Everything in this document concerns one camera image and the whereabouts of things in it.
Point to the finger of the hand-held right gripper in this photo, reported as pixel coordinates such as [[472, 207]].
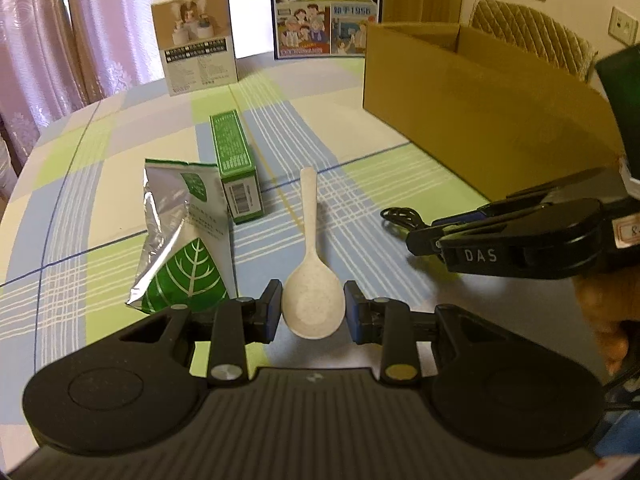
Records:
[[480, 247], [460, 217]]

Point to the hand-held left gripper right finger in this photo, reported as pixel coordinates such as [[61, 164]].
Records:
[[354, 315]]

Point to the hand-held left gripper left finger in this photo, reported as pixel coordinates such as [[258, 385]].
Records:
[[270, 312]]

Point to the beige speckled spoon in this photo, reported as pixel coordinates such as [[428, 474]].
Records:
[[312, 300]]

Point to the brown cardboard box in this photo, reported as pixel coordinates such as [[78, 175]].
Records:
[[475, 120]]

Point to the person's right hand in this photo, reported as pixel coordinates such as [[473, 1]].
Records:
[[607, 315]]

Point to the silver green leaf pouch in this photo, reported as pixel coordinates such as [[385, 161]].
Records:
[[180, 260]]

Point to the green toothpaste box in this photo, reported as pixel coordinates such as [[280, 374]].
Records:
[[235, 160]]

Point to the person's blue striped clothing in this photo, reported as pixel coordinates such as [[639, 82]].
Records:
[[622, 420]]

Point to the quilted chair back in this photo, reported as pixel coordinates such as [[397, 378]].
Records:
[[535, 30]]

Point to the blue illustrated carton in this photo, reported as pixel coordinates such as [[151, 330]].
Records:
[[325, 10]]

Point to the beige product box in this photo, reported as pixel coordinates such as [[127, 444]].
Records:
[[200, 35]]

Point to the pink patterned curtain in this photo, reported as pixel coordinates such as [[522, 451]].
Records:
[[75, 25]]

